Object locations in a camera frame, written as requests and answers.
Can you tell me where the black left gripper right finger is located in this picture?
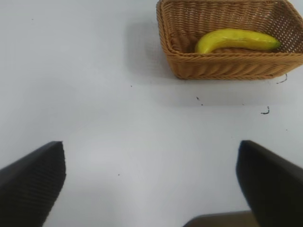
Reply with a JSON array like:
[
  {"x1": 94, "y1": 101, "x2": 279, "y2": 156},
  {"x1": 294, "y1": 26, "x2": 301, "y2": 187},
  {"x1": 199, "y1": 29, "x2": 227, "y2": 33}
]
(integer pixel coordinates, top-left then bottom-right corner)
[{"x1": 235, "y1": 140, "x2": 303, "y2": 227}]

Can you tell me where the brown woven wicker basket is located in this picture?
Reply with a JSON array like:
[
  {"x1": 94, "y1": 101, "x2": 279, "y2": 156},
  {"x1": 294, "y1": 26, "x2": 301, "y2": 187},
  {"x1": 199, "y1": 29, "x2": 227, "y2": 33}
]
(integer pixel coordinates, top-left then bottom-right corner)
[{"x1": 156, "y1": 0, "x2": 303, "y2": 80}]

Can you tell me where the yellow banana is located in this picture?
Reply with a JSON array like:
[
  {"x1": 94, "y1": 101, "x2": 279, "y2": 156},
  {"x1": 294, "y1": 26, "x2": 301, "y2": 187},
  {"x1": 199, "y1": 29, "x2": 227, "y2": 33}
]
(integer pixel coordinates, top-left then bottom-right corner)
[{"x1": 194, "y1": 28, "x2": 282, "y2": 54}]

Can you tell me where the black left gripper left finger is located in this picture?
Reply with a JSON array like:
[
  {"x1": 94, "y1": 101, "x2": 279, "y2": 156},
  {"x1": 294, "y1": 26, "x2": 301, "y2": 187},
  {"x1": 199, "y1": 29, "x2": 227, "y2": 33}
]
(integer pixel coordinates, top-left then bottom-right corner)
[{"x1": 0, "y1": 141, "x2": 67, "y2": 227}]

